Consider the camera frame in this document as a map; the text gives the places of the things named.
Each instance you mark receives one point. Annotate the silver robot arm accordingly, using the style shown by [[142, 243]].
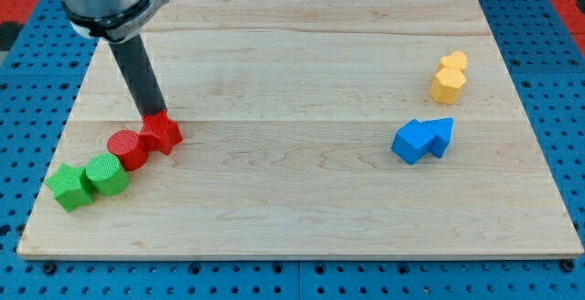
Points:
[[116, 21]]

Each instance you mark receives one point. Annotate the blue cube block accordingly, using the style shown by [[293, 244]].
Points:
[[412, 141]]

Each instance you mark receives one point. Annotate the light wooden board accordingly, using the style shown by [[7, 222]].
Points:
[[288, 110]]

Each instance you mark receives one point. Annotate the red star block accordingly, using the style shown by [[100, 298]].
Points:
[[160, 133]]

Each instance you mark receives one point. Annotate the blue triangle block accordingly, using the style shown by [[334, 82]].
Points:
[[442, 128]]

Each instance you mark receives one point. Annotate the yellow hexagon block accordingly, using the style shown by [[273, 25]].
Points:
[[447, 85]]

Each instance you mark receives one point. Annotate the red cylinder block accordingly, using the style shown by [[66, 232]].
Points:
[[128, 147]]

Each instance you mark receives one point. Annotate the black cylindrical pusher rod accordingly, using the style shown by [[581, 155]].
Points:
[[136, 69]]

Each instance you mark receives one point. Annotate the yellow heart block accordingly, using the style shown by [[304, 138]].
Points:
[[457, 60]]

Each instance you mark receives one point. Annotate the green cylinder block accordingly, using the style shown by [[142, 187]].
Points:
[[107, 174]]

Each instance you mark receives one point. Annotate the green star block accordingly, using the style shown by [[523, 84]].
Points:
[[71, 187]]

